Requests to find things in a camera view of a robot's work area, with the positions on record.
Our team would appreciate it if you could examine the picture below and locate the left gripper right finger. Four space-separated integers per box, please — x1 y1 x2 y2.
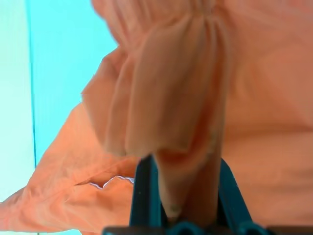
215 157 255 226

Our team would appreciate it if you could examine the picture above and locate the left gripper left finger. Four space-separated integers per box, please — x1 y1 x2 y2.
129 153 170 228

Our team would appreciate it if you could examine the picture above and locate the orange cloth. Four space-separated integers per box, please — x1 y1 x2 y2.
0 0 313 233

